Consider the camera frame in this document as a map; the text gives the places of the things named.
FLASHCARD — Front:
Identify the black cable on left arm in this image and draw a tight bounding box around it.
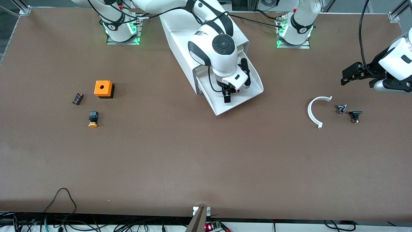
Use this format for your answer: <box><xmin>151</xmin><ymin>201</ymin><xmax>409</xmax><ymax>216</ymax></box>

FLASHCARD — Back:
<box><xmin>359</xmin><ymin>0</ymin><xmax>379</xmax><ymax>76</ymax></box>

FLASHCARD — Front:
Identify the white drawer cabinet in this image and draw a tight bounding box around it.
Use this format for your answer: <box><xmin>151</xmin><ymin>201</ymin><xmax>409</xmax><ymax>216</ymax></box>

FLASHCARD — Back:
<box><xmin>159</xmin><ymin>6</ymin><xmax>250</xmax><ymax>95</ymax></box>

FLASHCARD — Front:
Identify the orange box with hole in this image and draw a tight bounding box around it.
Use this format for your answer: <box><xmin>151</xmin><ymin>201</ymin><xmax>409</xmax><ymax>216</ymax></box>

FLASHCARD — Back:
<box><xmin>94</xmin><ymin>80</ymin><xmax>115</xmax><ymax>99</ymax></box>

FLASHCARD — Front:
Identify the black looped cable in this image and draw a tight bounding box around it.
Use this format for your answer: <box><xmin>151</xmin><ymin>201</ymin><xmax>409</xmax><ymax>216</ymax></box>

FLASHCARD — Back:
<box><xmin>43</xmin><ymin>188</ymin><xmax>78</xmax><ymax>216</ymax></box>

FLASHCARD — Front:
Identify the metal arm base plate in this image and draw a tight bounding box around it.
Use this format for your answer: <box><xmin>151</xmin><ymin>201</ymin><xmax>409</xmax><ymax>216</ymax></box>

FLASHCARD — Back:
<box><xmin>276</xmin><ymin>14</ymin><xmax>311</xmax><ymax>49</ymax></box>
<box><xmin>106</xmin><ymin>13</ymin><xmax>143</xmax><ymax>45</ymax></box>

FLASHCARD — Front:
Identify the circuit board with red light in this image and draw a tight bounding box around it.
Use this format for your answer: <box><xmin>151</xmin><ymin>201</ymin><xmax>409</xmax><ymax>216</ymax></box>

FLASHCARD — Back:
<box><xmin>204</xmin><ymin>221</ymin><xmax>223</xmax><ymax>232</ymax></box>

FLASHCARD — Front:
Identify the white drawer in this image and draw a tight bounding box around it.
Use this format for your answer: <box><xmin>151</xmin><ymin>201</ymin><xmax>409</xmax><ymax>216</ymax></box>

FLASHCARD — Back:
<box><xmin>196</xmin><ymin>58</ymin><xmax>264</xmax><ymax>116</ymax></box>

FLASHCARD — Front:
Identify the metal bracket with beam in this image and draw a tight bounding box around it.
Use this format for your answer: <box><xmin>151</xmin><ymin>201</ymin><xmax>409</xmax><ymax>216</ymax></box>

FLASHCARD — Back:
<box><xmin>185</xmin><ymin>206</ymin><xmax>211</xmax><ymax>232</ymax></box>

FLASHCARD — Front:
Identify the white curved plastic arc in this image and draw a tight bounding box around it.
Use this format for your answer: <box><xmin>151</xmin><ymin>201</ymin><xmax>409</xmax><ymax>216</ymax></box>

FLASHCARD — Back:
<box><xmin>307</xmin><ymin>96</ymin><xmax>333</xmax><ymax>129</ymax></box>

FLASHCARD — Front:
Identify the aluminium frame profile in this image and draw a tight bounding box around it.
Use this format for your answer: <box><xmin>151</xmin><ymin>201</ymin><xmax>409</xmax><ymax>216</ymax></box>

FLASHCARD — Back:
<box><xmin>388</xmin><ymin>0</ymin><xmax>412</xmax><ymax>23</ymax></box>

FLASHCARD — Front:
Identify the black cable on table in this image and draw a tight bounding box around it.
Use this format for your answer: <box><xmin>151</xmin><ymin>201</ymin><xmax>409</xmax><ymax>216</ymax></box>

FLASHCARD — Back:
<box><xmin>227</xmin><ymin>11</ymin><xmax>287</xmax><ymax>30</ymax></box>

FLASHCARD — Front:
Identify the black cable under table edge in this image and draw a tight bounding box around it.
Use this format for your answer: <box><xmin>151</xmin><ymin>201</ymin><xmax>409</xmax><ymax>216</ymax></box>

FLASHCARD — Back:
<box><xmin>323</xmin><ymin>220</ymin><xmax>357</xmax><ymax>232</ymax></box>

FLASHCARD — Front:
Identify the small black switch part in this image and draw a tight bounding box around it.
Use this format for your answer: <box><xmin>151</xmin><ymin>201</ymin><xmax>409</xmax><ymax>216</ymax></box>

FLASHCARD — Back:
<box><xmin>349</xmin><ymin>110</ymin><xmax>363</xmax><ymax>124</ymax></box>

